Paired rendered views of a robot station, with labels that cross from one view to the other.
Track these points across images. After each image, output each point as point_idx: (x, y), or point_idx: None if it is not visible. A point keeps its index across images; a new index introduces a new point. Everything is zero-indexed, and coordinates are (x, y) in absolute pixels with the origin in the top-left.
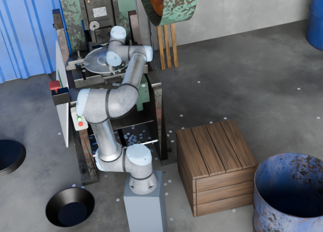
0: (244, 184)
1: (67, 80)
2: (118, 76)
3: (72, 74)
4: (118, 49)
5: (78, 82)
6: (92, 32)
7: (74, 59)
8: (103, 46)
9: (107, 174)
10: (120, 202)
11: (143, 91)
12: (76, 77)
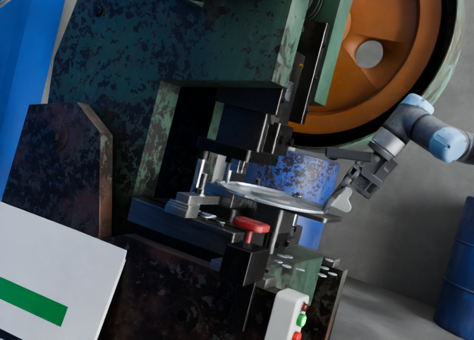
0: None
1: (123, 262)
2: (287, 238)
3: (207, 225)
4: (455, 128)
5: (238, 240)
6: (266, 128)
7: (195, 195)
8: (329, 148)
9: None
10: None
11: (314, 278)
12: (231, 230)
